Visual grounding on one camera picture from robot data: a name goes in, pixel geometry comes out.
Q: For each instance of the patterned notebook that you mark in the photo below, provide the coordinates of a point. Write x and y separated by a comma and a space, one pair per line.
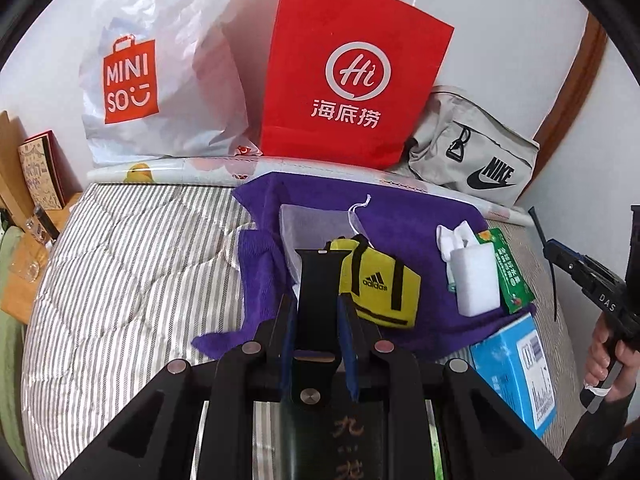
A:
37, 156

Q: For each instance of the purple towel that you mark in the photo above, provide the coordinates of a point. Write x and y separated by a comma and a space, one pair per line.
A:
400, 223

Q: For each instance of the rolled printed paper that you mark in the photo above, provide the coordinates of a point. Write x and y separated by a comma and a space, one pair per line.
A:
230, 172

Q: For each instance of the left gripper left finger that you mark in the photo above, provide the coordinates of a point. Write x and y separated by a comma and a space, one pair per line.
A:
286, 340

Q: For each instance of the green wet wipes pack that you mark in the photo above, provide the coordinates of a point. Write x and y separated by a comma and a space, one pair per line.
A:
516, 294

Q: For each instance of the white socks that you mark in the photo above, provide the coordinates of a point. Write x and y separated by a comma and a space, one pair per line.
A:
449, 240

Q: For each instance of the yellow Adidas mini bag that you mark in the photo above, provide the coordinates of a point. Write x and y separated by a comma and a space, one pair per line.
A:
384, 290

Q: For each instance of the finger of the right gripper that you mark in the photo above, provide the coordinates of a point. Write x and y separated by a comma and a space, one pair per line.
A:
579, 267

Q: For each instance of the grey Nike pouch bag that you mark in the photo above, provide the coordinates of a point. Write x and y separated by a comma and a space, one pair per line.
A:
460, 145

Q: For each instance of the brown wooden door frame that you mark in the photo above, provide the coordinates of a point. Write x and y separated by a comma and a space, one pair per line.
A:
572, 95

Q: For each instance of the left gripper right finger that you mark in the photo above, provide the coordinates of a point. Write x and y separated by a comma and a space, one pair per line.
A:
348, 336

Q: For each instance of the wooden headboard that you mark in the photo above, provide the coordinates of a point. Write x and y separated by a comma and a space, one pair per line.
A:
14, 192

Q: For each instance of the red paper shopping bag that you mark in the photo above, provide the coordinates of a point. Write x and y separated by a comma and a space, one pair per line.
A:
347, 80

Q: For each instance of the blue white tissue box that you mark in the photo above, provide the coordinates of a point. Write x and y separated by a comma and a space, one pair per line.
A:
513, 363

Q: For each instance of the green bed sheet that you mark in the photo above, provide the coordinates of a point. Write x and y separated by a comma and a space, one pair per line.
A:
12, 346

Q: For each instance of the white sponge block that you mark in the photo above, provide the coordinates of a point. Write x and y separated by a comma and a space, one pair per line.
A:
475, 273

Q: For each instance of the white mesh drawstring pouch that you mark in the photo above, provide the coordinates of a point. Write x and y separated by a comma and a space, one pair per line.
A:
311, 228

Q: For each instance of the wooden nightstand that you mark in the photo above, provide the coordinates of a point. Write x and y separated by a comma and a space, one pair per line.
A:
28, 262

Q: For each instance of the white Miniso plastic bag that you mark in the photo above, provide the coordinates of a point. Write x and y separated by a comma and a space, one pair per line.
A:
159, 79

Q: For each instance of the striped quilted mattress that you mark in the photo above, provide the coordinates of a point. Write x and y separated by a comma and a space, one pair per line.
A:
141, 270

